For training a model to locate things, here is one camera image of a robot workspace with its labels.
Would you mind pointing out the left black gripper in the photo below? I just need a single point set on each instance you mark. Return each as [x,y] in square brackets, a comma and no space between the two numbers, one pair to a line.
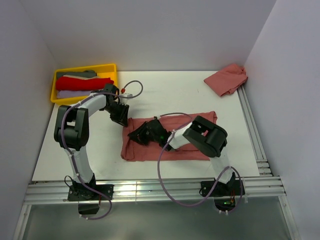
[122,118]

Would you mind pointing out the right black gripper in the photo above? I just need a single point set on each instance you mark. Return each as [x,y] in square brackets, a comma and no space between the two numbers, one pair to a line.
[138,135]

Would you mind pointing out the salmon pink t-shirt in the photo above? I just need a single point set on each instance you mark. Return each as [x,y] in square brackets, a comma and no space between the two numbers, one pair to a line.
[134,152]
[227,80]

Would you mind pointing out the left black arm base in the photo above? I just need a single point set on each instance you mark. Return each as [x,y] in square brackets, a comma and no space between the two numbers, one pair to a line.
[89,201]

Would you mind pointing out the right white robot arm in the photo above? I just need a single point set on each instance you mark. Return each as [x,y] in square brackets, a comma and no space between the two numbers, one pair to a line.
[180,137]

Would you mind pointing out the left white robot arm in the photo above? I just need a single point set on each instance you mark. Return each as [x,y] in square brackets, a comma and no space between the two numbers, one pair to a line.
[72,130]

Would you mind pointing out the yellow plastic tray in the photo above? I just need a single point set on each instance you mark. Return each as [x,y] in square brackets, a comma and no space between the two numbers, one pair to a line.
[102,70]

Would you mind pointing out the rolled grey t-shirt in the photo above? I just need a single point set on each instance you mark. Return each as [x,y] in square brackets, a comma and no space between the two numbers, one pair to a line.
[86,73]

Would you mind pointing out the rolled beige t-shirt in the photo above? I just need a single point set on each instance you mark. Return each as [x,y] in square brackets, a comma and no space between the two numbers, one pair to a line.
[80,77]

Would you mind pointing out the rolled lilac t-shirt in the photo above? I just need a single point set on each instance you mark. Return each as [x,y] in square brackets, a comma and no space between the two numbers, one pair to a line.
[63,94]

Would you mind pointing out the rolled red t-shirt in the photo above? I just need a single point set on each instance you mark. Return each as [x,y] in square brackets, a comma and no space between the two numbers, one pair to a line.
[68,83]

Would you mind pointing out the folded salmon pink t-shirt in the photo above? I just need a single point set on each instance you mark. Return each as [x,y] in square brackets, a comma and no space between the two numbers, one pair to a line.
[227,80]

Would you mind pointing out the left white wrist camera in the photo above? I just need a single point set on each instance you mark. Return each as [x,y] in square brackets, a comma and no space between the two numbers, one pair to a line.
[125,96]

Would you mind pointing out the aluminium rail frame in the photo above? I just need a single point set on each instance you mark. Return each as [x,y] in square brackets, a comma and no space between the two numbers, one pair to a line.
[266,185]

